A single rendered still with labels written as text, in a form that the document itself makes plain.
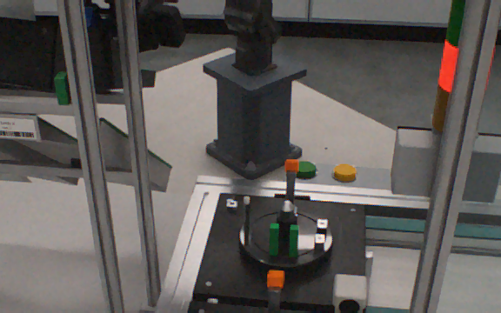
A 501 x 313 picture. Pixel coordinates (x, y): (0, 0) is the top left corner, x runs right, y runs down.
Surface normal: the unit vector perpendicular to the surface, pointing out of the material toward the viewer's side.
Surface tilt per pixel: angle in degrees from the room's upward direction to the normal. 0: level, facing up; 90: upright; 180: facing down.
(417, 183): 90
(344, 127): 0
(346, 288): 0
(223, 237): 0
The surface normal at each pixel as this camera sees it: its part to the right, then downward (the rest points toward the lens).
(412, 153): -0.13, 0.59
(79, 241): 0.00, -0.81
